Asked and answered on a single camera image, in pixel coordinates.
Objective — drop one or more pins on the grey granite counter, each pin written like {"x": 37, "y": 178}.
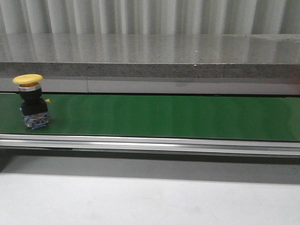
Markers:
{"x": 154, "y": 64}

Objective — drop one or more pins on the white curtain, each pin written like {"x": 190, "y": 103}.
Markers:
{"x": 150, "y": 16}

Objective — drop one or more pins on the green conveyor belt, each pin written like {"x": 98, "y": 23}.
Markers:
{"x": 201, "y": 117}

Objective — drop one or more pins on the aluminium conveyor frame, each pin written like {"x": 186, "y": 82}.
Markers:
{"x": 150, "y": 145}

